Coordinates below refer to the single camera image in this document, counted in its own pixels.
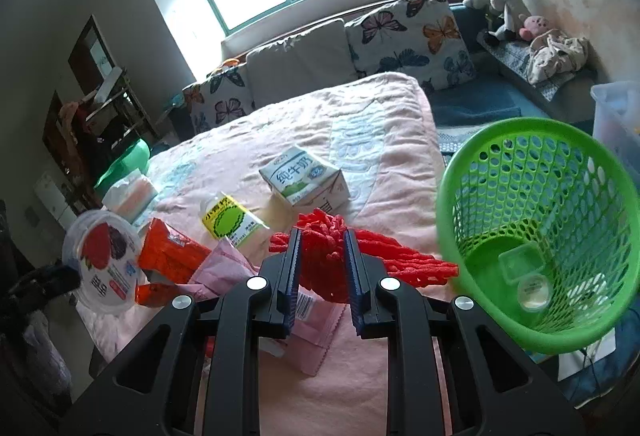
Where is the tissue pack pink white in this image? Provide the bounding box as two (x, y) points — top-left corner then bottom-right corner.
(102, 169), (157, 222)

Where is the pink blanket table cover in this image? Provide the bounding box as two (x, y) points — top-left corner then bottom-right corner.
(74, 70), (454, 436)

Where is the orange snack bag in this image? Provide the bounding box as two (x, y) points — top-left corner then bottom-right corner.
(134, 218), (212, 307)

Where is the cow plush toy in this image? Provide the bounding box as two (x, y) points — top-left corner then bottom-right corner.
(484, 0), (530, 47)

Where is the green plastic mesh basket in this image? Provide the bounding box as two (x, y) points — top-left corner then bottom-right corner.
(436, 117), (639, 355)

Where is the metal shelf rack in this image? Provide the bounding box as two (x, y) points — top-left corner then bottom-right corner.
(76, 67), (160, 153)

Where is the clear square plastic container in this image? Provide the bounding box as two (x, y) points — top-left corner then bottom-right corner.
(498, 242), (546, 285)

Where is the plain grey cushion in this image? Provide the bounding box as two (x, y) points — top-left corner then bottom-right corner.
(246, 18), (358, 108)

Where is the butterfly cushion right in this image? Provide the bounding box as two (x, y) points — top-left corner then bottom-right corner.
(345, 0), (476, 93)

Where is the crumpled beige cloth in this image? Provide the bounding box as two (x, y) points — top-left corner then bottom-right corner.
(526, 28), (588, 84)

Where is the pink snack bag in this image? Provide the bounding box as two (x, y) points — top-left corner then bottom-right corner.
(181, 229), (345, 376)

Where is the butterfly cushion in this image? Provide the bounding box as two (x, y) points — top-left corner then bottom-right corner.
(182, 64), (255, 133)
(345, 0), (476, 93)

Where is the small clear plastic cup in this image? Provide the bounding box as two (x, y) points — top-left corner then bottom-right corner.
(518, 273), (552, 313)

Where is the white milk carton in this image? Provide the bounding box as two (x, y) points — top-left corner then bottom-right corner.
(259, 145), (349, 214)

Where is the lime drink bottle yellow label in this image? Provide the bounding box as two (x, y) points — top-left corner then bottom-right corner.
(200, 192), (271, 258)

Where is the red crinkled snack wrapper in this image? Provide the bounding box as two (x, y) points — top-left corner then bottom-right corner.
(268, 208), (460, 304)

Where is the clear plastic storage bin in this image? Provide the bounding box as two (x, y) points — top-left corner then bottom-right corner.
(590, 80), (639, 171)

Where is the pink pig plush toy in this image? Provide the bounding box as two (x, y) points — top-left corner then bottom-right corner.
(518, 14), (551, 42)

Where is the green oval basin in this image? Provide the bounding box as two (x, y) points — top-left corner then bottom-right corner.
(94, 139), (151, 197)

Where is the butterfly cushion left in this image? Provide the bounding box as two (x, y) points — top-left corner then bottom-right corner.
(182, 64), (255, 133)

